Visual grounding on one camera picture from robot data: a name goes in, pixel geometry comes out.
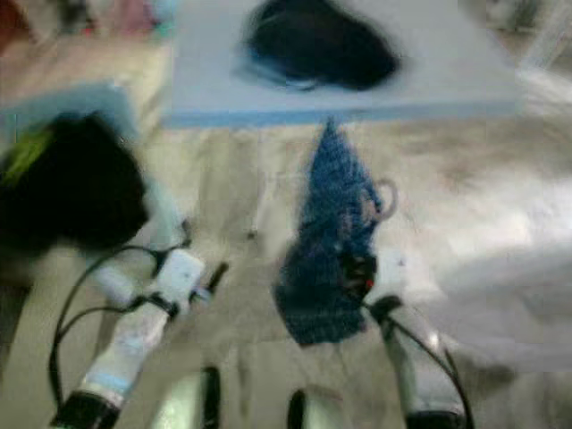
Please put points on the blue plaid shirt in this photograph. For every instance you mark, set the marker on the blue plaid shirt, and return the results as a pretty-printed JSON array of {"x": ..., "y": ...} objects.
[{"x": 326, "y": 250}]

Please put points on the white clothes hanger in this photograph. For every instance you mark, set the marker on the white clothes hanger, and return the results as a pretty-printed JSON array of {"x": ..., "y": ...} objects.
[{"x": 391, "y": 192}]

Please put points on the black garment with blue marks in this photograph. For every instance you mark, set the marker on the black garment with blue marks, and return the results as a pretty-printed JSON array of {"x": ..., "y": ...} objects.
[{"x": 331, "y": 45}]

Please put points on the silver robot left leg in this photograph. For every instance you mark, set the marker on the silver robot left leg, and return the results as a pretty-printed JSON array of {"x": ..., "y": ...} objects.
[{"x": 183, "y": 402}]

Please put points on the silver robot leg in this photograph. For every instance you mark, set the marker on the silver robot leg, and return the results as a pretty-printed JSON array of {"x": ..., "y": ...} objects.
[
  {"x": 326, "y": 413},
  {"x": 183, "y": 402}
]

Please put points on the silver robot right leg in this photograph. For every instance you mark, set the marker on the silver robot right leg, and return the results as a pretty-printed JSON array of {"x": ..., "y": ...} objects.
[{"x": 326, "y": 413}]

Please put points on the grey folding table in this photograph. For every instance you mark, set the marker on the grey folding table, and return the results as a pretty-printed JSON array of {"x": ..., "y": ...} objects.
[{"x": 456, "y": 71}]

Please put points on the yellow-green cloth item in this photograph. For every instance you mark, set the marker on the yellow-green cloth item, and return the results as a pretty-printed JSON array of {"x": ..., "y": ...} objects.
[{"x": 25, "y": 152}]

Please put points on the teal plastic bin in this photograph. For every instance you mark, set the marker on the teal plastic bin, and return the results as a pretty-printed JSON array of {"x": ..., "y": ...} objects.
[{"x": 165, "y": 16}]

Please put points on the pink bag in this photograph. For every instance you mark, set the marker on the pink bag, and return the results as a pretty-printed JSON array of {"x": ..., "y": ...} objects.
[{"x": 134, "y": 16}]

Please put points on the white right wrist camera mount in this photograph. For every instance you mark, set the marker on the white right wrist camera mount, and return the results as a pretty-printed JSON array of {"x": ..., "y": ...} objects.
[{"x": 393, "y": 268}]

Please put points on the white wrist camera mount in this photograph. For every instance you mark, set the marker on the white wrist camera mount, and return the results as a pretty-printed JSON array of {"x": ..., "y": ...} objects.
[
  {"x": 393, "y": 268},
  {"x": 180, "y": 275}
]

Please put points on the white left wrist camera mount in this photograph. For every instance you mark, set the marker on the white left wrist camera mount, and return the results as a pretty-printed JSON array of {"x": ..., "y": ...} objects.
[{"x": 180, "y": 275}]

